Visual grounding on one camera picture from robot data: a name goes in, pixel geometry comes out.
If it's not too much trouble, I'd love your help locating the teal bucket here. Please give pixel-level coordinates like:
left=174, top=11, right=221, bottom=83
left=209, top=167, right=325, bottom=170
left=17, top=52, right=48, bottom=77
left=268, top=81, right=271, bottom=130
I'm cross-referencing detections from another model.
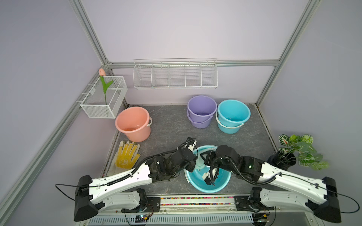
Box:
left=216, top=99, right=251, bottom=134
left=184, top=145, right=232, bottom=194

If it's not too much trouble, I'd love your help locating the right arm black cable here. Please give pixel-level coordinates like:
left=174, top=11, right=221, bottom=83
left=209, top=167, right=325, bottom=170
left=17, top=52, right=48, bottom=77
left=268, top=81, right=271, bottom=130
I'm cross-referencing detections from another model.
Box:
left=278, top=172, right=360, bottom=214

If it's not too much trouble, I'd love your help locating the white vented cable duct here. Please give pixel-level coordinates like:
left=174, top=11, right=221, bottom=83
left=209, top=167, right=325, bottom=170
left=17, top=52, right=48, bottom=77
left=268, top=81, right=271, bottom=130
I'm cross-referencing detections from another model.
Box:
left=88, top=213, right=254, bottom=226

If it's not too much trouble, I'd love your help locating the purple bucket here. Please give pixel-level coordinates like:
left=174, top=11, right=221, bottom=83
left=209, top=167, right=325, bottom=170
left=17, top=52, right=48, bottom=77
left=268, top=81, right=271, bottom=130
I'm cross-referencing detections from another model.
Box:
left=186, top=95, right=217, bottom=129

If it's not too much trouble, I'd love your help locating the pink plastic bucket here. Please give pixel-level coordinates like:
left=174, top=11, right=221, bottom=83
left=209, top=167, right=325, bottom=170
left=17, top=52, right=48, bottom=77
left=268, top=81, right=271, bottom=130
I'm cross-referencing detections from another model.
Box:
left=115, top=106, right=152, bottom=143

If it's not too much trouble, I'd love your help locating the long white wire shelf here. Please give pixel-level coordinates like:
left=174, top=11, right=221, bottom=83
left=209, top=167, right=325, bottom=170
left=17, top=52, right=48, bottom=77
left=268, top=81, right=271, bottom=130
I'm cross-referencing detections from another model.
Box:
left=133, top=58, right=218, bottom=89

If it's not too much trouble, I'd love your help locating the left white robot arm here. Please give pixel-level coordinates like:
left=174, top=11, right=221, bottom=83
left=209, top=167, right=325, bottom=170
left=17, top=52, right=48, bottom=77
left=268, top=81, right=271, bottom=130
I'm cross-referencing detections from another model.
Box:
left=74, top=145, right=198, bottom=222

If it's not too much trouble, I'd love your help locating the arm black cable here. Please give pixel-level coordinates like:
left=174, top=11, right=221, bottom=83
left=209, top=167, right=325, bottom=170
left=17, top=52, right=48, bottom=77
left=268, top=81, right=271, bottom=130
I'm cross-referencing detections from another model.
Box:
left=278, top=172, right=360, bottom=214
left=55, top=183, right=94, bottom=202

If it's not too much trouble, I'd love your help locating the pink artificial tulip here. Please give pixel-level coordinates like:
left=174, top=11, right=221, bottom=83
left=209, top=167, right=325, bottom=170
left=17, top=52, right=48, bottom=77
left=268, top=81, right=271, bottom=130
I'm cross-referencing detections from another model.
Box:
left=99, top=68, right=114, bottom=105

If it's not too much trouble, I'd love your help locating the white wire basket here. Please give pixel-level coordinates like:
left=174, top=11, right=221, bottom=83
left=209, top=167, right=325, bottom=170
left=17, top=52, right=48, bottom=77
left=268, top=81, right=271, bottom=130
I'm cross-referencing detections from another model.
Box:
left=80, top=76, right=128, bottom=119

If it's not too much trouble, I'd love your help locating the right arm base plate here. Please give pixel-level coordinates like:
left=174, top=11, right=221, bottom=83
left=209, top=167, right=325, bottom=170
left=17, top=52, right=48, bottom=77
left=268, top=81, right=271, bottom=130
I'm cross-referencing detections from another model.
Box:
left=234, top=195, right=275, bottom=212

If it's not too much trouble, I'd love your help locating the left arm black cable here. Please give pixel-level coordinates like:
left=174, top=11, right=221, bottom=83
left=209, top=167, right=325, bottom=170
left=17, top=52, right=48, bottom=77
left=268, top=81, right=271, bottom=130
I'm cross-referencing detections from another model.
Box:
left=55, top=183, right=94, bottom=202

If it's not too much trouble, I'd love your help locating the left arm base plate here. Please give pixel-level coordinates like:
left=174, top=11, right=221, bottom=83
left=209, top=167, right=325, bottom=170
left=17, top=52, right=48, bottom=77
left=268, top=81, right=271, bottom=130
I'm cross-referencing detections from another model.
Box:
left=121, top=197, right=161, bottom=213

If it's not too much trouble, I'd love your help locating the potted green plant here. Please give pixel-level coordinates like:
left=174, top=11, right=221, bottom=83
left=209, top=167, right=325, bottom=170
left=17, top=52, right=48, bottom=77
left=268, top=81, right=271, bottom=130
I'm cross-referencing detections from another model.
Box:
left=267, top=134, right=330, bottom=170

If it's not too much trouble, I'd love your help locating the yellow white work glove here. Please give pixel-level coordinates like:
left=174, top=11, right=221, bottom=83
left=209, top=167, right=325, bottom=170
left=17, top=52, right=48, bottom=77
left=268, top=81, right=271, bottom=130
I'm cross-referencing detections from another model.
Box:
left=107, top=141, right=140, bottom=176

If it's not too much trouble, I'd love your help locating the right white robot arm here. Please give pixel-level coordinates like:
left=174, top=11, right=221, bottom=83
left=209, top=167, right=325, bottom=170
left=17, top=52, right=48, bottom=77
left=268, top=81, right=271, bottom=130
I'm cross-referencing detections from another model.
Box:
left=200, top=145, right=342, bottom=223

